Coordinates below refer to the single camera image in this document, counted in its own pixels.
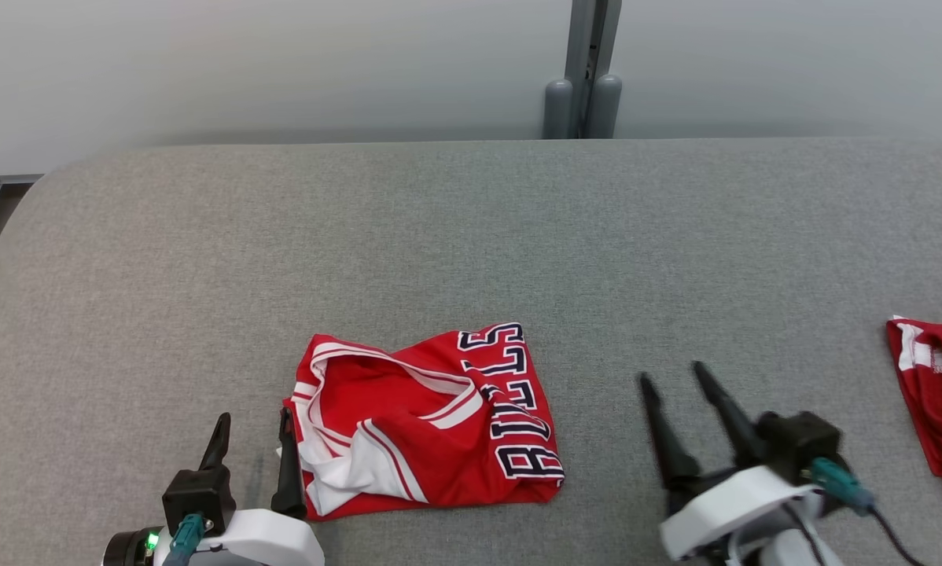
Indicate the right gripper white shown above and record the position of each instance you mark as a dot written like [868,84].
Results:
[723,511]

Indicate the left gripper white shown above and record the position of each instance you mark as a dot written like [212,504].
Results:
[266,538]

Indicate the red basketball jersey white sleeves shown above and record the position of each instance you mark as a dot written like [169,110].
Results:
[439,456]

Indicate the red shorts with white stripe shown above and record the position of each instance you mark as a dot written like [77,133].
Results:
[939,409]

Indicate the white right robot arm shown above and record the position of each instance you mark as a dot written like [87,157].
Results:
[785,550]

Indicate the dark baseboard strip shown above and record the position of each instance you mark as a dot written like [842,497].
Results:
[21,179]

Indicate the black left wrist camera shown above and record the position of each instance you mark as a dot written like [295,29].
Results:
[200,495]

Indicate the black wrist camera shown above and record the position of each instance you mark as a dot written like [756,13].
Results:
[200,495]
[801,440]

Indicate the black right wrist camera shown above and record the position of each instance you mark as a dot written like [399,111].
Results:
[801,440]

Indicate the grey cylinder post foot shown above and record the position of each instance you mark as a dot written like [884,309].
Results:
[557,110]
[605,106]

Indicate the grey metal partition post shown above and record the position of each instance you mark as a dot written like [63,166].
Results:
[593,47]

